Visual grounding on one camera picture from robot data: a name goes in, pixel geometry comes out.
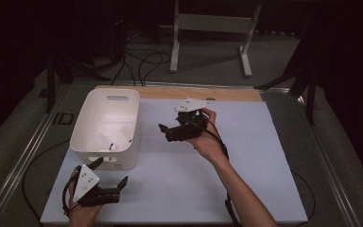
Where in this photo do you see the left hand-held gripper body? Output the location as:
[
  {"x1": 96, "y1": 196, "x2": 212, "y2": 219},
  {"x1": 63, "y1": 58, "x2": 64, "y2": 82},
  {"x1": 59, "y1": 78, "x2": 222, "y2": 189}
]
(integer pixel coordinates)
[{"x1": 72, "y1": 164, "x2": 121, "y2": 208}]

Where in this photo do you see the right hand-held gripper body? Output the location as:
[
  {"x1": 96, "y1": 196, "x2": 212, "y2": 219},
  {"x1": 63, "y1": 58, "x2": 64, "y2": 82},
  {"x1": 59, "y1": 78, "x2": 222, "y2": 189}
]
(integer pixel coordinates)
[{"x1": 169, "y1": 96, "x2": 213, "y2": 142}]

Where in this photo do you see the white plastic storage bin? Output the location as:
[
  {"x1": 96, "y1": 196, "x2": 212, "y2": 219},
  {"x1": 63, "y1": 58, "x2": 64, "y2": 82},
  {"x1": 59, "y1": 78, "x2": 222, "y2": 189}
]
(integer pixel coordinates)
[{"x1": 69, "y1": 88, "x2": 141, "y2": 171}]

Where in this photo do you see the person's right hand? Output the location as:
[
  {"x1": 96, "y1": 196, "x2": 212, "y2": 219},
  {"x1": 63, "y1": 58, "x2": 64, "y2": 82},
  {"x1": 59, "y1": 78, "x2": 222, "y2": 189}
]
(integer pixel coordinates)
[{"x1": 185, "y1": 108, "x2": 231, "y2": 166}]

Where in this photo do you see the person's left hand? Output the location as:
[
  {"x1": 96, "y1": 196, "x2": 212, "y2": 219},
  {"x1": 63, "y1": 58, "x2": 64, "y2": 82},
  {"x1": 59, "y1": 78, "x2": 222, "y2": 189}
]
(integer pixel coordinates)
[{"x1": 67, "y1": 166, "x2": 103, "y2": 221}]

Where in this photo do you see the black rectangular floor marker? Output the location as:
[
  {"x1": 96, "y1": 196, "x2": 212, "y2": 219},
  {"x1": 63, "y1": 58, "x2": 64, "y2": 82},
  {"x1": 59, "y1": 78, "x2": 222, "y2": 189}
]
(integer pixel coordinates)
[{"x1": 51, "y1": 112, "x2": 75, "y2": 126}]

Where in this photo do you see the black metal stand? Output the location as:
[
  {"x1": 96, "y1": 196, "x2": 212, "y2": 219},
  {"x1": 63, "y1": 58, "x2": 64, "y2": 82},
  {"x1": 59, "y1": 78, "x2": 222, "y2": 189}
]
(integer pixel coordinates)
[{"x1": 45, "y1": 56, "x2": 112, "y2": 114}]

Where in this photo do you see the white metal stand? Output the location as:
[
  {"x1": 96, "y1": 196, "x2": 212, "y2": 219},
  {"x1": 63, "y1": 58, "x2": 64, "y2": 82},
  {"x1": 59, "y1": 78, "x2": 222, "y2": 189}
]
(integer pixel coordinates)
[{"x1": 169, "y1": 0, "x2": 263, "y2": 79}]

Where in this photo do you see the black tripod stand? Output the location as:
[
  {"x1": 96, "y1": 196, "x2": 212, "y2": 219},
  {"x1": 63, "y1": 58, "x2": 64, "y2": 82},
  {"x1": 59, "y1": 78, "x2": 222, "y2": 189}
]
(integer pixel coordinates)
[{"x1": 254, "y1": 31, "x2": 320, "y2": 127}]

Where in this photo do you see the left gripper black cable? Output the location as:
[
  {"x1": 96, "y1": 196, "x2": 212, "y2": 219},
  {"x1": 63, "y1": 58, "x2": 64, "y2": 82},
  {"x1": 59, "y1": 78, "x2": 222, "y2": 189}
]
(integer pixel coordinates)
[{"x1": 22, "y1": 138, "x2": 82, "y2": 223}]

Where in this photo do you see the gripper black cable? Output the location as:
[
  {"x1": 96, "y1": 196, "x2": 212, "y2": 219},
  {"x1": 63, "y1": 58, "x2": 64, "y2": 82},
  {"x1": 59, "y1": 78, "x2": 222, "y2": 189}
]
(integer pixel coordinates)
[
  {"x1": 206, "y1": 117, "x2": 242, "y2": 227},
  {"x1": 22, "y1": 138, "x2": 82, "y2": 223}
]

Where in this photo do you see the metal floor rail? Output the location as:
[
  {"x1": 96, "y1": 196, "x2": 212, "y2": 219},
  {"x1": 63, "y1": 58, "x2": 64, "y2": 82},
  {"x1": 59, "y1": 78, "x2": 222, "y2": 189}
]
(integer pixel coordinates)
[
  {"x1": 296, "y1": 94, "x2": 363, "y2": 227},
  {"x1": 72, "y1": 79, "x2": 292, "y2": 94},
  {"x1": 0, "y1": 83, "x2": 74, "y2": 227}
]

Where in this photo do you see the black floor cable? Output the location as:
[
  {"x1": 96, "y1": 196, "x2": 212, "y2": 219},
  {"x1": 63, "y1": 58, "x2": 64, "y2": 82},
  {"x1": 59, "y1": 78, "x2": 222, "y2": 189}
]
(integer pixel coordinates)
[
  {"x1": 136, "y1": 50, "x2": 173, "y2": 88},
  {"x1": 110, "y1": 37, "x2": 138, "y2": 87},
  {"x1": 291, "y1": 169, "x2": 317, "y2": 227}
]

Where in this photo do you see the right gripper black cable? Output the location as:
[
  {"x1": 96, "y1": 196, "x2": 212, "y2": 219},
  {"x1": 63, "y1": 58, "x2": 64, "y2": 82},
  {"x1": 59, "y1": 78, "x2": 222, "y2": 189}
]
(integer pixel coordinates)
[{"x1": 206, "y1": 117, "x2": 242, "y2": 227}]

